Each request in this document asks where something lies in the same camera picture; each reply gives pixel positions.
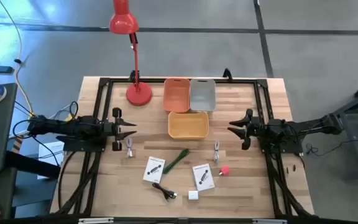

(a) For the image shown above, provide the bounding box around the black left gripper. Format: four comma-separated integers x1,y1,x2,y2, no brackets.
103,107,138,152

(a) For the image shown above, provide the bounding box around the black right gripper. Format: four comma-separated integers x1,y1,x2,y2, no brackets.
227,108,269,151

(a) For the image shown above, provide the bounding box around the white cable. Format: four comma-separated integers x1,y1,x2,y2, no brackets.
125,136,135,158
213,139,221,164

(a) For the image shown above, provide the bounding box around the white printed booklet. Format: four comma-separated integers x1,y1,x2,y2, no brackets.
142,156,167,184
191,163,216,192

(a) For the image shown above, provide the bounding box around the grey plastic bin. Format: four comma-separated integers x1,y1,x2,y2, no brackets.
190,78,217,112

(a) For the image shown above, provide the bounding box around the yellow plastic bin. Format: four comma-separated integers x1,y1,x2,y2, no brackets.
167,111,210,140

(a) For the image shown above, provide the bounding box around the orange plastic bin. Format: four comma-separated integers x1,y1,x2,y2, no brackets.
162,77,191,113

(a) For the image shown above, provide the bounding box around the red desk lamp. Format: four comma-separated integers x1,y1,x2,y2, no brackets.
109,0,154,107

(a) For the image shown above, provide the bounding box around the white paper sheet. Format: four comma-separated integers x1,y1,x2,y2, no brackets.
37,141,65,180

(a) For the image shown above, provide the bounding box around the black metal table frame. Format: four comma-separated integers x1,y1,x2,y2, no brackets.
50,77,315,218

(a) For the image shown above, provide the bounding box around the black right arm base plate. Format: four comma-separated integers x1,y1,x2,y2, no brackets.
259,129,304,155

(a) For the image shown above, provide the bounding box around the thin black floor cable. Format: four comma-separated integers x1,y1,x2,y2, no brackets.
305,136,358,157

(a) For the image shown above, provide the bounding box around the silver rail bracket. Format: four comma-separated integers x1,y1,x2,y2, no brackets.
78,217,114,224
252,218,288,224

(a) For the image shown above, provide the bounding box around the black front rail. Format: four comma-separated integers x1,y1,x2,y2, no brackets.
0,214,358,224

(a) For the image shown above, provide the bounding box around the yellow floor cable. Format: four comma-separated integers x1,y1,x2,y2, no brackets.
0,0,35,118

